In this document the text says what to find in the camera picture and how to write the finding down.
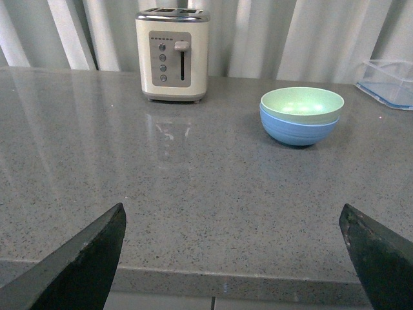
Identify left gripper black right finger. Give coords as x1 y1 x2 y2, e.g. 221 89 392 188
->
339 204 412 309

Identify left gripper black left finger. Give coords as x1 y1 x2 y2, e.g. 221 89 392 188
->
1 203 126 309

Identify blue bowl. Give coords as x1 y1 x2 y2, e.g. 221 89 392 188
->
259 106 339 146

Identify green bowl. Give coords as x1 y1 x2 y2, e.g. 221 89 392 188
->
261 87 345 125

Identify clear plastic food container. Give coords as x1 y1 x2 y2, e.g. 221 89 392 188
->
355 59 412 111

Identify white curtain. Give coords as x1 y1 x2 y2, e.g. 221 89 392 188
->
1 1 412 83

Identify cream two-slot toaster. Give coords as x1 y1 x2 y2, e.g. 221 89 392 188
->
136 7 210 102

